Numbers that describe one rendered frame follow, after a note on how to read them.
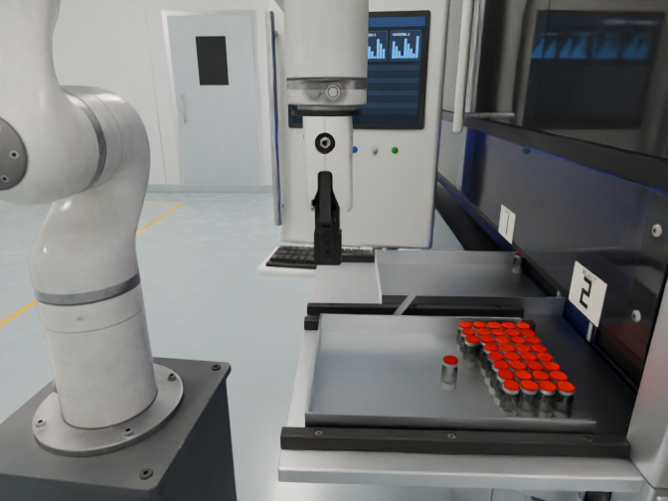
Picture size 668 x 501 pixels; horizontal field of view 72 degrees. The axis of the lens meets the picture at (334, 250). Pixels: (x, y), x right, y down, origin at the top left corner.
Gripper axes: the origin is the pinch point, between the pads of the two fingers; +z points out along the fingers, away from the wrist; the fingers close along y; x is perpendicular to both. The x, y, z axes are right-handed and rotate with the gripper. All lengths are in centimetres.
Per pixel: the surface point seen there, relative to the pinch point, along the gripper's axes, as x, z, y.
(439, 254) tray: -24, 20, 54
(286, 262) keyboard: 15, 29, 70
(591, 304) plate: -34.5, 9.4, 5.0
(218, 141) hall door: 167, 45, 543
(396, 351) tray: -10.1, 22.3, 13.7
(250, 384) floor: 42, 110, 127
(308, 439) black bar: 2.0, 20.9, -8.1
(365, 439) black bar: -4.6, 20.7, -8.1
